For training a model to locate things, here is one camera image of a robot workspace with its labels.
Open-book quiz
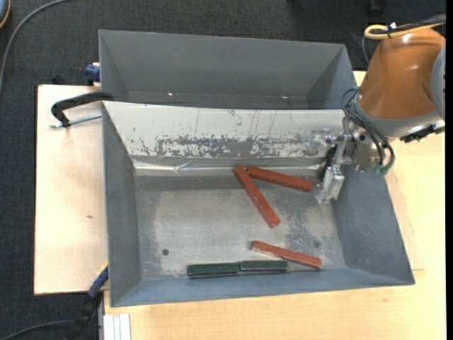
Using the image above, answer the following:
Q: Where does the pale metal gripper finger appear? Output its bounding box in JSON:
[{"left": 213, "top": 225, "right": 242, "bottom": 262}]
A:
[
  {"left": 315, "top": 166, "right": 346, "bottom": 205},
  {"left": 310, "top": 127, "right": 334, "bottom": 157}
]

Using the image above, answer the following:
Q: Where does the red-brown flat block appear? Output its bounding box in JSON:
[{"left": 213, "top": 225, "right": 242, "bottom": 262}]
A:
[
  {"left": 232, "top": 165, "right": 281, "bottom": 230},
  {"left": 246, "top": 165, "right": 315, "bottom": 193},
  {"left": 251, "top": 240, "right": 323, "bottom": 270}
]

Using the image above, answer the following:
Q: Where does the dark green flat block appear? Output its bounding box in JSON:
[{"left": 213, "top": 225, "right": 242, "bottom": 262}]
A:
[
  {"left": 186, "top": 262, "right": 242, "bottom": 279},
  {"left": 239, "top": 259, "right": 290, "bottom": 273}
]

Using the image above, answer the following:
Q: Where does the grey metal bin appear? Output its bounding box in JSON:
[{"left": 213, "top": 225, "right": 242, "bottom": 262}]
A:
[{"left": 98, "top": 29, "right": 416, "bottom": 308}]

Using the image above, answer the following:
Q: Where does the black cylinder on white bracket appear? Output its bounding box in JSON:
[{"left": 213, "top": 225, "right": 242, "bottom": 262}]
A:
[{"left": 399, "top": 121, "right": 446, "bottom": 144}]

